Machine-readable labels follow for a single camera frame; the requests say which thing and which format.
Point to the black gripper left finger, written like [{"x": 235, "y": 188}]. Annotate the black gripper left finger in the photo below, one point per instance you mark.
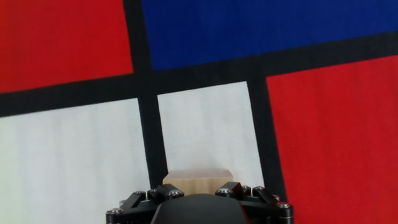
[{"x": 136, "y": 200}]

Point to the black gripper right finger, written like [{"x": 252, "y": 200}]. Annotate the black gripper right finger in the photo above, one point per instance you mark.
[{"x": 267, "y": 199}]

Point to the light wooden cube block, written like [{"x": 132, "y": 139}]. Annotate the light wooden cube block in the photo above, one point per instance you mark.
[{"x": 199, "y": 182}]

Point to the colour block patterned cloth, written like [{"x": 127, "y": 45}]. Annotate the colour block patterned cloth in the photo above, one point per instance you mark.
[{"x": 217, "y": 124}]

